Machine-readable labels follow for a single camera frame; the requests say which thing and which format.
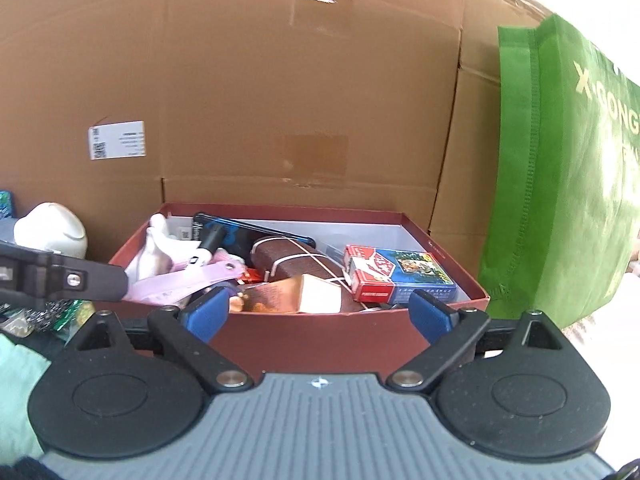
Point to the red playing card box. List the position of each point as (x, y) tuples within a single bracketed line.
[(369, 274)]

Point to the white permanent marker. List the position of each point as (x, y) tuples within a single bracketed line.
[(210, 242)]

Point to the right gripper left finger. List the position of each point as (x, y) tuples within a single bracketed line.
[(184, 336)]

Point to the blue floss box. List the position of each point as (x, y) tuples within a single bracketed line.
[(7, 208)]

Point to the dark blue phone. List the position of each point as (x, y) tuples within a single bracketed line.
[(240, 236)]

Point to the brown leather roll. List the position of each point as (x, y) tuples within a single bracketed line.
[(278, 257)]

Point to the dark red shoebox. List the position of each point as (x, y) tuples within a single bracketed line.
[(377, 342)]

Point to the orange snack packet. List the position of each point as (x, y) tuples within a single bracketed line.
[(300, 294)]

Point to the pink white cloth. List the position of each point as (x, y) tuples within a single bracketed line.
[(161, 276)]

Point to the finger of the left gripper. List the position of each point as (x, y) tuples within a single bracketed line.
[(80, 279)]

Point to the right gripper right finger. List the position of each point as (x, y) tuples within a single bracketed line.
[(452, 336)]

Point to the mint green towel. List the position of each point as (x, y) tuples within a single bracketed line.
[(21, 369)]

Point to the large cardboard box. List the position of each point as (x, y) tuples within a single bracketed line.
[(116, 107)]

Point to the biscuit packet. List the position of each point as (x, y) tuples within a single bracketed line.
[(73, 316)]

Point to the green fabric bag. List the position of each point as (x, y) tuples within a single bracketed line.
[(566, 207)]

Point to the blue picture card box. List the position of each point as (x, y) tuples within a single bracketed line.
[(418, 270)]

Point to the white ribbed bowl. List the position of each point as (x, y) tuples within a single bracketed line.
[(52, 226)]

